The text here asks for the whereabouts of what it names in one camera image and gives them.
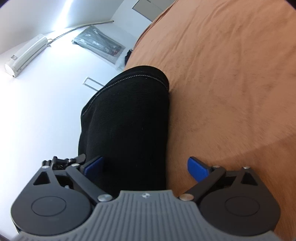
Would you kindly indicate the orange-brown bed cover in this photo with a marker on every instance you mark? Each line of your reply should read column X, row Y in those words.
column 231, row 69

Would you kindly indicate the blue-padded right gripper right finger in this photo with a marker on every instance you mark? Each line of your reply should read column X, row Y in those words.
column 197, row 169

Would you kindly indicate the black pants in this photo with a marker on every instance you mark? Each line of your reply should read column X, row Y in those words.
column 125, row 127

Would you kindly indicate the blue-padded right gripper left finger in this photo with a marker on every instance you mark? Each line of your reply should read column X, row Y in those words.
column 92, row 165

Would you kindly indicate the white air conditioner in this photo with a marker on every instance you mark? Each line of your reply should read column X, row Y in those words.
column 25, row 55

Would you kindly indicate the grey wall poster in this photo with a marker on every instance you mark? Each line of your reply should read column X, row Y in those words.
column 104, row 46

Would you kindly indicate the grey wardrobe doors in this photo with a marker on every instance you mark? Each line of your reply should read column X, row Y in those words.
column 151, row 9

